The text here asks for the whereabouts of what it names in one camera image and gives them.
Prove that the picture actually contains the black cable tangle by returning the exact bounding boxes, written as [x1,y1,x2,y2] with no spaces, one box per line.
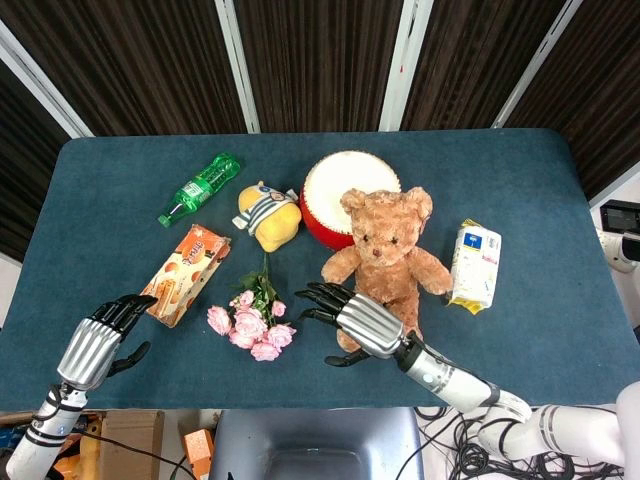
[414,405,626,480]

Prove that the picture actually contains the white tissue pack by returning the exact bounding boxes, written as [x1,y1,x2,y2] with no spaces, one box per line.
[444,217,503,316]

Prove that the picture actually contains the small orange box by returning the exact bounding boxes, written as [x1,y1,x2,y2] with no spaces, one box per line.
[182,428,217,474]

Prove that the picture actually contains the black camera device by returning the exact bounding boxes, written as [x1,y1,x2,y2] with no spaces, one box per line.
[598,198,640,234]

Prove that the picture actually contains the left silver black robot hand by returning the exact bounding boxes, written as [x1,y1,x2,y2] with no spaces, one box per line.
[56,293,159,392]

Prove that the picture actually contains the pink rose bouquet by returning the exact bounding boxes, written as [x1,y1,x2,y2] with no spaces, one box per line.
[206,252,298,363]

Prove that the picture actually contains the brown cardboard box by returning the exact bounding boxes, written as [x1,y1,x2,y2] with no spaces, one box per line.
[97,409,166,480]

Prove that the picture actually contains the red drum with white skin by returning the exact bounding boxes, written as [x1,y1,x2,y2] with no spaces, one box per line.
[299,151,403,250]

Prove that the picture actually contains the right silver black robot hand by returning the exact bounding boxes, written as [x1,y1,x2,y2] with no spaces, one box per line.
[293,281,407,369]

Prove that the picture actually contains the blue table cloth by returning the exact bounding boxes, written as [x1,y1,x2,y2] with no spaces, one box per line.
[0,128,640,414]

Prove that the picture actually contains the yellow plush toy striped hat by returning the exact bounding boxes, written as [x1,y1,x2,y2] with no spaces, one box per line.
[230,180,303,254]

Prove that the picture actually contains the dark partition screen white frames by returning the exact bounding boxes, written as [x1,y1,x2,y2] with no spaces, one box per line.
[0,0,640,261]

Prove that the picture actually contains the brown teddy bear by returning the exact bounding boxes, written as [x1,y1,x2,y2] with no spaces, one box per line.
[320,186,455,354]

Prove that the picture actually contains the green plastic soda bottle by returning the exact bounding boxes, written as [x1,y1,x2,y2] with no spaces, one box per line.
[157,153,242,228]

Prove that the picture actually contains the orange biscuit box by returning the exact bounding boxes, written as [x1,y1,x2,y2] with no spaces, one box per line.
[139,223,233,329]

